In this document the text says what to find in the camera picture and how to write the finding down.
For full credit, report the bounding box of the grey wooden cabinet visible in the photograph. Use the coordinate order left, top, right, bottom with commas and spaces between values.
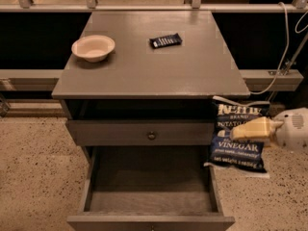
52, 11, 249, 157

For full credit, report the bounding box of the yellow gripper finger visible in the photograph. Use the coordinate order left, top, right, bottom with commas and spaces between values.
230, 116, 284, 141

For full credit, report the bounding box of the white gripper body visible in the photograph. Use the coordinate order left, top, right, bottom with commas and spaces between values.
270, 108, 308, 151

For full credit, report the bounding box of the metal stand pole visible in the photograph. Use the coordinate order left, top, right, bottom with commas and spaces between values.
267, 32, 308, 101

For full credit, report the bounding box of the grey top drawer with knob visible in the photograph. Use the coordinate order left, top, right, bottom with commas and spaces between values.
66, 120, 214, 146

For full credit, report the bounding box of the white cable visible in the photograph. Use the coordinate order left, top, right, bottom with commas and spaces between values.
248, 1, 308, 96

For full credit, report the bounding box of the dark blue snack bar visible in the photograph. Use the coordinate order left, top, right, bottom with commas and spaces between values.
149, 34, 182, 49

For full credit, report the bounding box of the cream plastic bowl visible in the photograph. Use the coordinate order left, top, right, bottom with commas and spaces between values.
71, 35, 116, 63

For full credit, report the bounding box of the blue kettle chip bag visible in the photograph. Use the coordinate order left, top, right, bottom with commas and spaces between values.
204, 95, 270, 178

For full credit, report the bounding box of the metal railing frame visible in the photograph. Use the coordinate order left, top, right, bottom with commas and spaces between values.
1, 0, 303, 99

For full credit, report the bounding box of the grey open middle drawer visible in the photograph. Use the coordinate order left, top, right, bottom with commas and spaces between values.
67, 146, 235, 231

